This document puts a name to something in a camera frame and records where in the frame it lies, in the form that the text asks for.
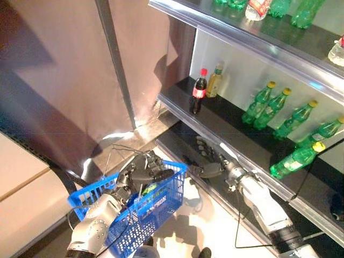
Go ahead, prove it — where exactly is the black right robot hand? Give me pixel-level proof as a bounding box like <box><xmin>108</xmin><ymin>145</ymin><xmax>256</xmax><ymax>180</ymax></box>
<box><xmin>182</xmin><ymin>135</ymin><xmax>240</xmax><ymax>180</ymax></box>

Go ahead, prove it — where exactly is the blue plastic shopping basket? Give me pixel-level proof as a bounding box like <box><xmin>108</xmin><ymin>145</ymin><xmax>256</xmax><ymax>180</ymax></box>
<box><xmin>67</xmin><ymin>144</ymin><xmax>188</xmax><ymax>258</ymax></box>

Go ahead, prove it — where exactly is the green soda can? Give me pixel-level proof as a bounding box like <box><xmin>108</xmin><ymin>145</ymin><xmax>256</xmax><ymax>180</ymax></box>
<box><xmin>142</xmin><ymin>182</ymin><xmax>159</xmax><ymax>196</ymax></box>

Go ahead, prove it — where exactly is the green Sprite bottle yellow cap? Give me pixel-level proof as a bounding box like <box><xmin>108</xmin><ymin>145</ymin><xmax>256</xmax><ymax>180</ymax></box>
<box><xmin>273</xmin><ymin>99</ymin><xmax>319</xmax><ymax>140</ymax></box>
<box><xmin>241</xmin><ymin>81</ymin><xmax>277</xmax><ymax>125</ymax></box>
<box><xmin>295</xmin><ymin>116</ymin><xmax>344</xmax><ymax>148</ymax></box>
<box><xmin>269</xmin><ymin>141</ymin><xmax>326</xmax><ymax>180</ymax></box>
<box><xmin>253</xmin><ymin>88</ymin><xmax>292</xmax><ymax>131</ymax></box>

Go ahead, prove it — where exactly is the small yellow tea bottle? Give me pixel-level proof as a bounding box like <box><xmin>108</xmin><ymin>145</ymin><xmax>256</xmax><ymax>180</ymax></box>
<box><xmin>205</xmin><ymin>61</ymin><xmax>225</xmax><ymax>98</ymax></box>

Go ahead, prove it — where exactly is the perforated dark shelf upright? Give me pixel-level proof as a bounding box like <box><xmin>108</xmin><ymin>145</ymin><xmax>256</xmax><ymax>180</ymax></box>
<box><xmin>0</xmin><ymin>126</ymin><xmax>81</xmax><ymax>194</ymax></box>

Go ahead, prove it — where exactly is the black shelf board clear rail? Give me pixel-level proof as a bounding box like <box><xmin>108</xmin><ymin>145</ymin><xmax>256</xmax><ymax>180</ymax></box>
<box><xmin>290</xmin><ymin>161</ymin><xmax>344</xmax><ymax>248</ymax></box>
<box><xmin>157</xmin><ymin>76</ymin><xmax>344</xmax><ymax>202</ymax></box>
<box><xmin>155</xmin><ymin>122</ymin><xmax>280</xmax><ymax>256</ymax></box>

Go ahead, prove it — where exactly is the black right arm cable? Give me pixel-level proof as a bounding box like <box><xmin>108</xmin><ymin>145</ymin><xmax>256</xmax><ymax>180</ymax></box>
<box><xmin>234</xmin><ymin>185</ymin><xmax>274</xmax><ymax>249</ymax></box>

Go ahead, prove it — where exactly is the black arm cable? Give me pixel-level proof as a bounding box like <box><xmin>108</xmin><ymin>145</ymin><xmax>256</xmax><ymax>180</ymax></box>
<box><xmin>234</xmin><ymin>185</ymin><xmax>274</xmax><ymax>249</ymax></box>
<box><xmin>67</xmin><ymin>205</ymin><xmax>94</xmax><ymax>232</ymax></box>

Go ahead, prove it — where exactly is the black metal post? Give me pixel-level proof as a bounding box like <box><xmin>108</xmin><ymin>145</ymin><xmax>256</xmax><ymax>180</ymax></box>
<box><xmin>95</xmin><ymin>0</ymin><xmax>138</xmax><ymax>131</ymax></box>

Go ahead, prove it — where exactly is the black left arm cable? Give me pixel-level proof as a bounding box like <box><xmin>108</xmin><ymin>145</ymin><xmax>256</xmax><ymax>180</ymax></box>
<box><xmin>67</xmin><ymin>205</ymin><xmax>94</xmax><ymax>232</ymax></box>

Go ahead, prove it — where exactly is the grey shelf board clear rail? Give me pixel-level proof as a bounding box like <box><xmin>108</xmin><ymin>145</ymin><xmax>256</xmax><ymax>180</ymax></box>
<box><xmin>147</xmin><ymin>0</ymin><xmax>344</xmax><ymax>107</ymax></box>

